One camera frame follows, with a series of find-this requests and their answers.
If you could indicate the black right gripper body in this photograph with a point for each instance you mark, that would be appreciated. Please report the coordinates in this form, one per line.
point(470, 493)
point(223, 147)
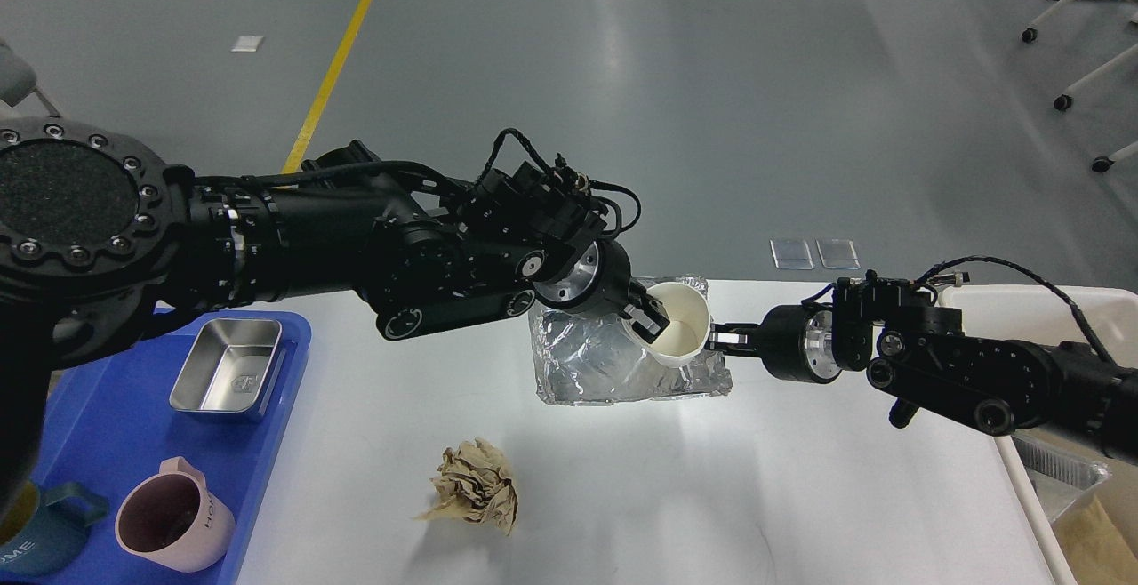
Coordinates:
point(812, 343)

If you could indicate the foil tray inside bin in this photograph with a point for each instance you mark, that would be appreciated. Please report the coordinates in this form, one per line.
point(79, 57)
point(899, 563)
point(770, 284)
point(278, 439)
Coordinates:
point(1042, 459)

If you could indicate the aluminium foil tray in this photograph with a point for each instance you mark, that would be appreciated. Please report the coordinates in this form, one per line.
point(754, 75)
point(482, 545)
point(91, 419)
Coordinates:
point(580, 361)

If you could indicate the brown paper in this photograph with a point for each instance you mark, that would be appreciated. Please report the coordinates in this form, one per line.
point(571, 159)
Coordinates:
point(1095, 550)
point(475, 484)

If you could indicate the white paper cup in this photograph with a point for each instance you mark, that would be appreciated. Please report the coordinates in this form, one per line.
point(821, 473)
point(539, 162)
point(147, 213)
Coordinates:
point(689, 325)

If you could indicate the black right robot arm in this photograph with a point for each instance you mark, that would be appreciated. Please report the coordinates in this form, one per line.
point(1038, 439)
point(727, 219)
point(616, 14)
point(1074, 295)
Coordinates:
point(915, 350)

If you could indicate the clear floor plate left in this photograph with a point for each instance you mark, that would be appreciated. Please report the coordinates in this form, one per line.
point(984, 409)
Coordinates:
point(791, 254)

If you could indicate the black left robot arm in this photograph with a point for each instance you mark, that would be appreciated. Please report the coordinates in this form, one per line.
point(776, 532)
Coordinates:
point(106, 245)

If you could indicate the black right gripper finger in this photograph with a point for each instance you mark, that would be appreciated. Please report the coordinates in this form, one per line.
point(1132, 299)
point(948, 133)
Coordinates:
point(742, 345)
point(733, 332)

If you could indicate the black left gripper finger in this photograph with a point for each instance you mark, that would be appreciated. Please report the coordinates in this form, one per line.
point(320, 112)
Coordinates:
point(643, 308)
point(643, 333)

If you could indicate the brown paper inside bin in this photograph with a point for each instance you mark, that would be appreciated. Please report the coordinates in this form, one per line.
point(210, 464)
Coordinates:
point(1095, 550)

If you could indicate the pink ribbed mug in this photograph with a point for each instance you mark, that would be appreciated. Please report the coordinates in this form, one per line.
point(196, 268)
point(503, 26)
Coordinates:
point(175, 520)

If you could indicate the clear floor plate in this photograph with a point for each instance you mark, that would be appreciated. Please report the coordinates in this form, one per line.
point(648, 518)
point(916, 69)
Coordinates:
point(791, 254)
point(838, 254)

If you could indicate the white plastic bin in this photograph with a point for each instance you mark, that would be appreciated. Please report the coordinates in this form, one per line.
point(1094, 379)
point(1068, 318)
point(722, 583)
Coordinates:
point(1027, 313)

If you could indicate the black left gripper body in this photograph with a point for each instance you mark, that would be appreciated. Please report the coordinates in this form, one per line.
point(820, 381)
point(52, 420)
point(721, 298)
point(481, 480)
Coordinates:
point(598, 284)

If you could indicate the stainless steel rectangular tin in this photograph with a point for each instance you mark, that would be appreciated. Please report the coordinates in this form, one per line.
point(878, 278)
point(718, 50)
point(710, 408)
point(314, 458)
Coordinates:
point(230, 371)

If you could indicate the clear floor plate right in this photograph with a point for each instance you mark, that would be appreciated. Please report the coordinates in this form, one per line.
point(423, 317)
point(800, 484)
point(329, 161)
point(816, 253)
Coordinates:
point(838, 254)

